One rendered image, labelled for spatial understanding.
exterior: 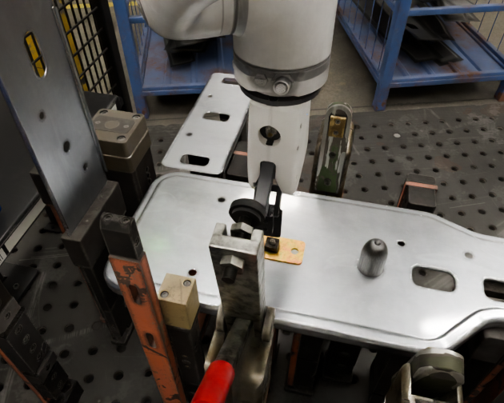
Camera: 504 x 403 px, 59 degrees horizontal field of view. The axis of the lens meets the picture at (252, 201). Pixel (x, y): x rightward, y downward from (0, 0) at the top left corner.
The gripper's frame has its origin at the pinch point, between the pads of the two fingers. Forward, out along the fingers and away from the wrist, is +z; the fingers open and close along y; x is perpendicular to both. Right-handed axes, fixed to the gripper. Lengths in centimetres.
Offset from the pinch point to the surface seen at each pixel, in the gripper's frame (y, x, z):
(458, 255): 4.4, -23.4, 9.4
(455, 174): 57, -36, 39
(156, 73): 173, 98, 91
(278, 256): -1.2, -0.9, 9.0
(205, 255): -2.9, 8.2, 9.3
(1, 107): 17, 50, 6
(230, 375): -22.4, -0.8, -3.0
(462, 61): 226, -70, 92
